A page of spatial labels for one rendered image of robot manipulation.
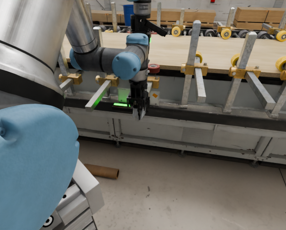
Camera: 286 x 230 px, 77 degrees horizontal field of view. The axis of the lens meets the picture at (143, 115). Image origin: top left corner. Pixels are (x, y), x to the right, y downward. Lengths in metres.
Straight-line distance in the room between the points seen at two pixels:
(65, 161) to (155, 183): 1.41
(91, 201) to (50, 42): 0.32
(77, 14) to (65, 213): 0.43
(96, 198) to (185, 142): 1.31
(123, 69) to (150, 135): 1.18
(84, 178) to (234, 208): 1.33
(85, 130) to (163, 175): 0.85
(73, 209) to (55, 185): 0.23
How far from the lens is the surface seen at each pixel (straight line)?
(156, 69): 1.11
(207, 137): 1.61
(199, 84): 0.83
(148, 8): 0.86
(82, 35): 0.53
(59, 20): 0.20
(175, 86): 1.29
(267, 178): 1.90
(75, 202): 0.41
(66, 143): 0.16
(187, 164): 1.71
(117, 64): 0.52
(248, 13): 6.94
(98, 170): 1.58
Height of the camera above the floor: 1.32
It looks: 37 degrees down
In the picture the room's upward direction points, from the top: straight up
